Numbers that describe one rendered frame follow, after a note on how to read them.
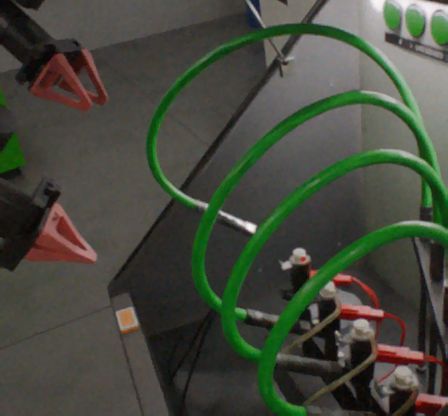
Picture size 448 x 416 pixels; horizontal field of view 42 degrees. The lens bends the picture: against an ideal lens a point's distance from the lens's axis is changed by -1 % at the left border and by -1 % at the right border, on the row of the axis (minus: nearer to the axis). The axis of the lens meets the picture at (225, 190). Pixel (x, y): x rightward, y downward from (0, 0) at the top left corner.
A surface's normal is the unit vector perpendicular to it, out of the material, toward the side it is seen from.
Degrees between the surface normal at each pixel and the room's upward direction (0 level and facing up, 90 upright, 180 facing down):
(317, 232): 90
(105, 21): 90
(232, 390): 0
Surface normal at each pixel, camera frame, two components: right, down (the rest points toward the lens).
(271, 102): 0.33, 0.41
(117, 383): -0.14, -0.87
